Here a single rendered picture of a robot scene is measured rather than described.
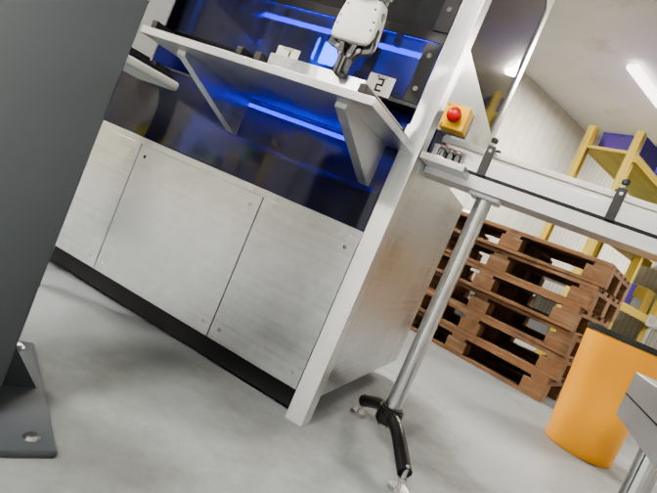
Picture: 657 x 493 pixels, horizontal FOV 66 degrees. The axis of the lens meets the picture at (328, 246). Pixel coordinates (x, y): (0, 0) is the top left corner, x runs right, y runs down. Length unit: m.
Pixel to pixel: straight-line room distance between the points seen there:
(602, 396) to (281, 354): 1.71
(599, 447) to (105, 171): 2.49
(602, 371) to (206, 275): 1.92
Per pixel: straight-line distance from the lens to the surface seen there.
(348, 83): 1.18
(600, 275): 3.73
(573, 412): 2.85
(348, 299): 1.48
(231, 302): 1.66
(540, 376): 3.73
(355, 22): 1.19
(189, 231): 1.77
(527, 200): 1.53
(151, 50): 1.94
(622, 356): 2.78
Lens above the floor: 0.62
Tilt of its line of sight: 4 degrees down
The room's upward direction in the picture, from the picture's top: 23 degrees clockwise
